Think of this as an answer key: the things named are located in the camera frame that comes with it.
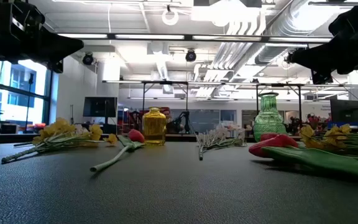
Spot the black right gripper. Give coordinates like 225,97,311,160
286,2,358,85

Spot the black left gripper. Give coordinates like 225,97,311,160
0,0,85,74

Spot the yellow artificial flower bunch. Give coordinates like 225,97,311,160
299,123,358,164
1,117,119,165

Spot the green glass vase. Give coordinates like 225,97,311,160
252,91,288,142

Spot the white artificial flower bunch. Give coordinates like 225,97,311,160
196,123,253,162
73,123,90,135

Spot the red artificial tulip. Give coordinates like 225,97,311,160
248,133,358,184
259,133,281,141
89,128,146,173

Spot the yellow glass vase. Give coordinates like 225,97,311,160
142,106,167,146

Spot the white led light strip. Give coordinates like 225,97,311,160
57,33,108,39
193,35,262,41
115,34,185,40
268,37,332,43

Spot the black computer monitor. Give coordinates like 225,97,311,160
330,98,358,124
82,96,118,125

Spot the large glass window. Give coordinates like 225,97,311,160
0,60,53,125

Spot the black round overhead camera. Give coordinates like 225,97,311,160
185,49,197,63
82,52,94,66

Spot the silver ventilation duct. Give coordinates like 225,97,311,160
255,0,334,65

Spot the white ring ceiling light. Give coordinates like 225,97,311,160
162,9,180,26

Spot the black overhead frame bar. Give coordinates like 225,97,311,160
53,32,334,44

